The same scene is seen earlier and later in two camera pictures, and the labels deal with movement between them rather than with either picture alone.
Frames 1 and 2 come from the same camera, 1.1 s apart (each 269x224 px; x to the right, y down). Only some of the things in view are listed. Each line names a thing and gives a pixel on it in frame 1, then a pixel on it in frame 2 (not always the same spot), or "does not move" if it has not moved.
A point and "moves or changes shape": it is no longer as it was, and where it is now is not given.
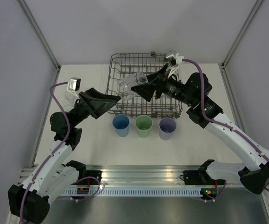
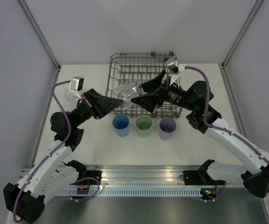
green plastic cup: [144, 123] does not move
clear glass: [70, 98] does not move
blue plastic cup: [121, 122] does not move
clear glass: [125, 84] moves or changes shape
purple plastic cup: [166, 126] does not move
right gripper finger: [147, 91] → [150, 102]
